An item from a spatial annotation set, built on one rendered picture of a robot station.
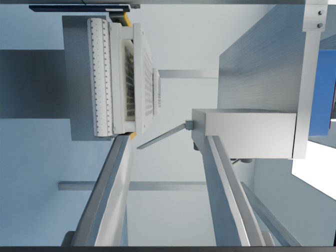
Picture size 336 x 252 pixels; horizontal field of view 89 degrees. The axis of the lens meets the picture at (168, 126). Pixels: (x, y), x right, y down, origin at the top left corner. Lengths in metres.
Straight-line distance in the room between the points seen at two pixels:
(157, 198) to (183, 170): 0.91
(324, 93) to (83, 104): 0.56
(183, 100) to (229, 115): 3.28
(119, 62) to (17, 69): 0.35
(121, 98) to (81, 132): 0.13
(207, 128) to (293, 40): 0.28
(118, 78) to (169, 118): 3.29
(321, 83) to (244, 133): 0.21
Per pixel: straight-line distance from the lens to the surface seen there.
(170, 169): 3.97
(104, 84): 0.42
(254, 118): 0.42
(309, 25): 0.49
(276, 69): 0.55
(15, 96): 0.68
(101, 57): 0.43
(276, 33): 0.58
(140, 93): 0.40
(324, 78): 0.54
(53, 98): 0.61
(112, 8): 0.43
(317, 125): 0.54
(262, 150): 0.44
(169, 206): 4.40
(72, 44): 0.48
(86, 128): 0.46
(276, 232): 1.31
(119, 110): 0.41
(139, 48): 0.42
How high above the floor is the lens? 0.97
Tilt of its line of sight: level
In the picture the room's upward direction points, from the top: 90 degrees clockwise
